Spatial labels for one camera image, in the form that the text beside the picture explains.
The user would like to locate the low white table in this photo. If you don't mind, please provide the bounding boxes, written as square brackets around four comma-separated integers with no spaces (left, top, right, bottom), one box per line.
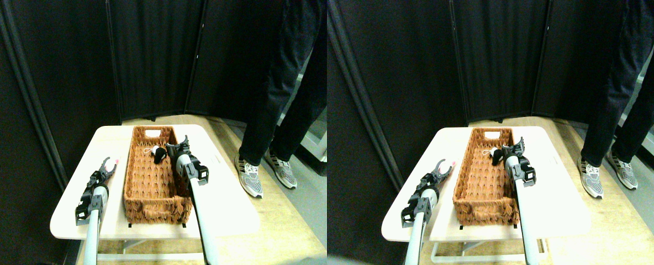
[50,125,260,261]
[381,127,592,263]

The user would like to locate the brown wicker basket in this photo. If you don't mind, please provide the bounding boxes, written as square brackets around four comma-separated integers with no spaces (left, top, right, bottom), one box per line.
[123,126,194,224]
[453,129,524,227]

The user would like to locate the grey curtain stand pole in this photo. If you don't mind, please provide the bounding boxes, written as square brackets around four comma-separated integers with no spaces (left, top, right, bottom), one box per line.
[327,0,406,193]
[0,0,68,191]

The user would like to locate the person's legs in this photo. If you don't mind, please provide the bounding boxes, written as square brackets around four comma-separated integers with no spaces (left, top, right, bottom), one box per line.
[234,0,327,199]
[577,0,654,200]

